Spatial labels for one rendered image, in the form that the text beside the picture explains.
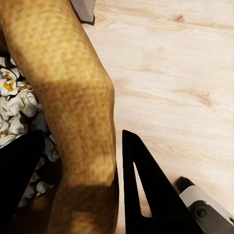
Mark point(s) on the fridge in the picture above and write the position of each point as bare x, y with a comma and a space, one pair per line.
84, 10

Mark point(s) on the popcorn bag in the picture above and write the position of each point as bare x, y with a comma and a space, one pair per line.
55, 56

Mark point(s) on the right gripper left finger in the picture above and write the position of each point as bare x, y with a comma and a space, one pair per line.
18, 161

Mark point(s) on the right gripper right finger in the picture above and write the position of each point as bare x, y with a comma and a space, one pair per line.
170, 214

